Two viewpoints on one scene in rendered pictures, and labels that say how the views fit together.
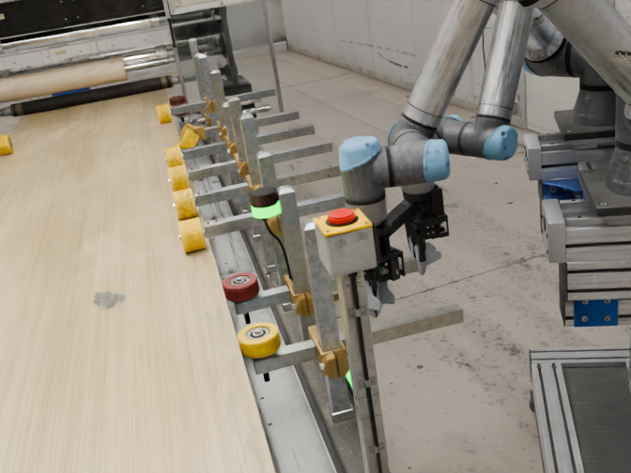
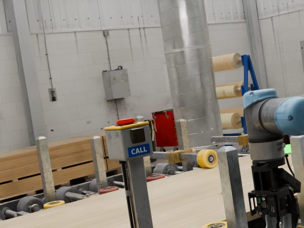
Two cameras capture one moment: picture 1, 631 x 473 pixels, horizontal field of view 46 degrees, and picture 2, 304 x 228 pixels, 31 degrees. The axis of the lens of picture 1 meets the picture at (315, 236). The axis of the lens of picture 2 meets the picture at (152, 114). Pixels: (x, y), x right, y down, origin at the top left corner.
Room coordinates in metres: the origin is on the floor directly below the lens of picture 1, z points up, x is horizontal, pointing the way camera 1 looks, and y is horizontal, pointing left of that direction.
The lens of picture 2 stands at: (0.60, -1.09, 1.29)
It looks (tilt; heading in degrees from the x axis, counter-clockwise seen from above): 3 degrees down; 67
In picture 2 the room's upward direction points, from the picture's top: 8 degrees counter-clockwise
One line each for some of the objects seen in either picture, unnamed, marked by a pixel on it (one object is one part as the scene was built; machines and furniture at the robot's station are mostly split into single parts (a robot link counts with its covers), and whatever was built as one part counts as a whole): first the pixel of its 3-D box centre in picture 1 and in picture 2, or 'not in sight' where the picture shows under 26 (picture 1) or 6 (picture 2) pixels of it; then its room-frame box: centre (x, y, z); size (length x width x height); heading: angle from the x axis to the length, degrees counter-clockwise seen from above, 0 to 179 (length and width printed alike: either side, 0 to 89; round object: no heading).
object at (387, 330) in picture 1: (359, 338); not in sight; (1.29, -0.06, 0.84); 0.44 x 0.03 x 0.04; 100
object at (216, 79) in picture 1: (226, 133); not in sight; (2.72, 0.27, 0.93); 0.04 x 0.04 x 0.48; 10
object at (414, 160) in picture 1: (416, 160); (296, 114); (1.29, -0.20, 1.19); 0.11 x 0.11 x 0.08; 87
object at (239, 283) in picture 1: (243, 300); not in sight; (1.51, 0.18, 0.85); 0.08 x 0.08 x 0.11
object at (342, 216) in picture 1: (342, 218); (125, 123); (0.99, -0.04, 1.22); 0.04 x 0.04 x 0.02
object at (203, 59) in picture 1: (213, 110); not in sight; (3.21, 0.35, 0.92); 0.04 x 0.04 x 0.48; 10
